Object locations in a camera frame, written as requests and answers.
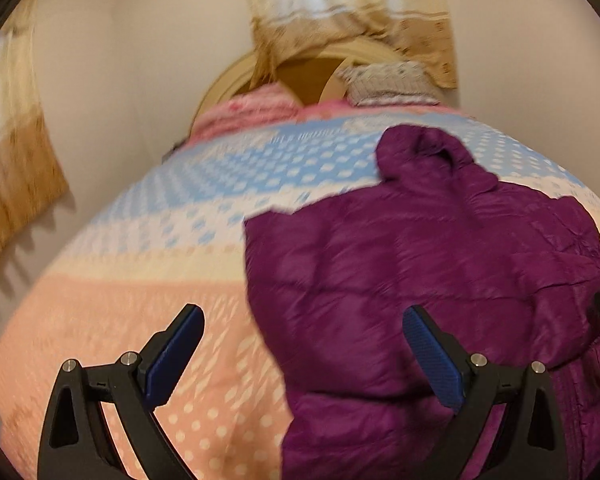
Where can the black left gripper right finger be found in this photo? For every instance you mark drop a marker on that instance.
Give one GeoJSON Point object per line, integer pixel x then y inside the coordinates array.
{"type": "Point", "coordinates": [513, 410]}

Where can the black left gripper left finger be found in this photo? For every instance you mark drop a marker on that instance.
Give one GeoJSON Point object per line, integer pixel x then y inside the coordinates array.
{"type": "Point", "coordinates": [76, 442]}

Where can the purple hooded down jacket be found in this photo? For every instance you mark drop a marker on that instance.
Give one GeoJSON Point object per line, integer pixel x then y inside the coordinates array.
{"type": "Point", "coordinates": [508, 270]}

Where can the dotted blue pink bedspread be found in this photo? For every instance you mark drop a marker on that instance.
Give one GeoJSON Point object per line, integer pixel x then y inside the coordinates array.
{"type": "Point", "coordinates": [175, 238]}

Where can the beige side window curtain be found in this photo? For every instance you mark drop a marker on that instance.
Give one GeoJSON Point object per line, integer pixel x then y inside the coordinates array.
{"type": "Point", "coordinates": [31, 179]}

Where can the striped grey pillow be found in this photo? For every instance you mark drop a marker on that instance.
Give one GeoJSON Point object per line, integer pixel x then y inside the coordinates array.
{"type": "Point", "coordinates": [384, 84]}

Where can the cream round headboard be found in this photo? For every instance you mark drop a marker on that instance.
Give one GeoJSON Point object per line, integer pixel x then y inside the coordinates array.
{"type": "Point", "coordinates": [309, 77]}

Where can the folded pink quilt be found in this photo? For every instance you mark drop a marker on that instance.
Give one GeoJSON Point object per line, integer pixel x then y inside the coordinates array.
{"type": "Point", "coordinates": [266, 105]}

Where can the beige patterned curtain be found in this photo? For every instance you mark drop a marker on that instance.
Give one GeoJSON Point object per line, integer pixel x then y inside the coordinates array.
{"type": "Point", "coordinates": [419, 30]}

